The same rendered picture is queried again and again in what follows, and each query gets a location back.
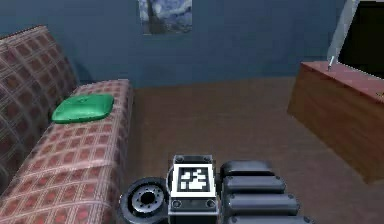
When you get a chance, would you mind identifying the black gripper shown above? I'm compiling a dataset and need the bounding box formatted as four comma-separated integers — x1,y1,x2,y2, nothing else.
116,176,172,224

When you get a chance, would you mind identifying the red checked sofa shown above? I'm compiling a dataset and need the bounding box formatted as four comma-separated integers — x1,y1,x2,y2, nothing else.
0,24,134,224

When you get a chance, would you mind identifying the green cushion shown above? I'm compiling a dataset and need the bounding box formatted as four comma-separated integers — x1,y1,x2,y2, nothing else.
50,93,115,125

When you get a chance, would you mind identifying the brown wooden cabinet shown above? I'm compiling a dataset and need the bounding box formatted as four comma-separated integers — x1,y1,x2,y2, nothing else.
287,60,384,185

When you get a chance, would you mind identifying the black television set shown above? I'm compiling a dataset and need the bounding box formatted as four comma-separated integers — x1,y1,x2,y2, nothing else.
326,0,384,80

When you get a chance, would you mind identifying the blue framed wall painting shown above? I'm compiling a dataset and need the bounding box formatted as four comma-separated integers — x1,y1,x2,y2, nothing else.
137,0,194,36

